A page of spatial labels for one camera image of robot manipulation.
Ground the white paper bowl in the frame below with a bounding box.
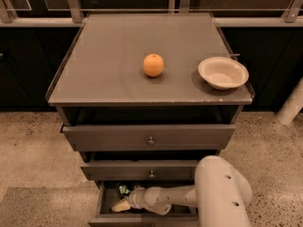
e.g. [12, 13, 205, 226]
[198, 57, 249, 90]

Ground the grey middle drawer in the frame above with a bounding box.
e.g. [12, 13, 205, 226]
[80, 150, 221, 182]

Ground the orange fruit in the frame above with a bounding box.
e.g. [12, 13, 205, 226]
[143, 54, 164, 78]

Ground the grey drawer cabinet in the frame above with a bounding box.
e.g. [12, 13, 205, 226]
[45, 12, 256, 227]

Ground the metal window rail frame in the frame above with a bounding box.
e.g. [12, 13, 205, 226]
[0, 0, 303, 27]

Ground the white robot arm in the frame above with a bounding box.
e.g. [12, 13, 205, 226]
[112, 156, 252, 227]

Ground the grey drawer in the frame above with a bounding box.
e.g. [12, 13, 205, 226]
[60, 106, 237, 152]
[88, 181, 199, 227]
[80, 150, 221, 182]

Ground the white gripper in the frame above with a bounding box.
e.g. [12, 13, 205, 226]
[112, 183, 171, 216]

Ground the grey bottom drawer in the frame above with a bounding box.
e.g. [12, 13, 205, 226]
[88, 181, 199, 227]

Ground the grey top drawer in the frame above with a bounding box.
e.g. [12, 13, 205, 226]
[60, 106, 237, 152]

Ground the green soda can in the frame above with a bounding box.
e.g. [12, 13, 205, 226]
[117, 183, 131, 197]

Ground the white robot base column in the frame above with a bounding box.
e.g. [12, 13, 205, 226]
[276, 78, 303, 125]

